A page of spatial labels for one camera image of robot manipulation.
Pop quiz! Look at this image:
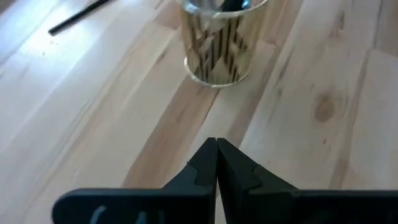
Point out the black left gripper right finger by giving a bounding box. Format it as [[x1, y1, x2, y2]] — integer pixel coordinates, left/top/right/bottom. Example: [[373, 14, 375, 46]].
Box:
[[216, 138, 398, 224]]

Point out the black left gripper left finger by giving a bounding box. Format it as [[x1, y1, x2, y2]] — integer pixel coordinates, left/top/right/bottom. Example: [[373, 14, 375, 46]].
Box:
[[52, 138, 218, 224]]

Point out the black handled makeup brush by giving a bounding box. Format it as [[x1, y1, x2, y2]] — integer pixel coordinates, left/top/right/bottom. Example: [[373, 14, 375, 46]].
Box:
[[214, 0, 251, 78]]

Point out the black fan makeup brush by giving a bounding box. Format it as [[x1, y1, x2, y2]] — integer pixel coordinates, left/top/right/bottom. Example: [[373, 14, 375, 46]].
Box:
[[48, 0, 110, 36]]

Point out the gold wire brush holder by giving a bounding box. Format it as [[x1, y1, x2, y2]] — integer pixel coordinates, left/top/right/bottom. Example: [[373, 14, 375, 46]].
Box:
[[179, 0, 270, 89]]

